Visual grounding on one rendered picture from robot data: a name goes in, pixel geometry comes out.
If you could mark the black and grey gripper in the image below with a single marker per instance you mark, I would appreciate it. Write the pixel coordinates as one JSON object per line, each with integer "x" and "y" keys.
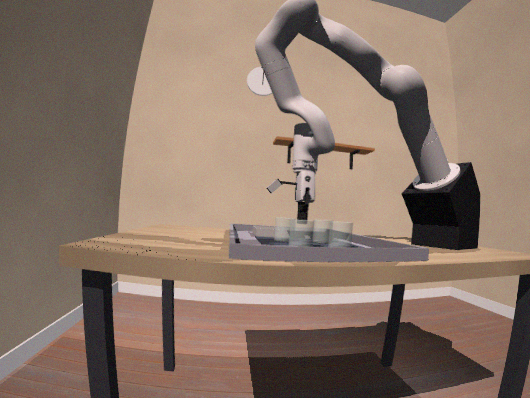
{"x": 305, "y": 187}

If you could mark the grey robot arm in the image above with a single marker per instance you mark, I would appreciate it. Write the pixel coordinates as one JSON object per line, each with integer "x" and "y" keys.
{"x": 402, "y": 84}

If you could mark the clear glass jar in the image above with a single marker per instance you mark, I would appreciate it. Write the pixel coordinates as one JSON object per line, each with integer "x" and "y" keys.
{"x": 282, "y": 228}
{"x": 301, "y": 233}
{"x": 321, "y": 231}
{"x": 340, "y": 234}

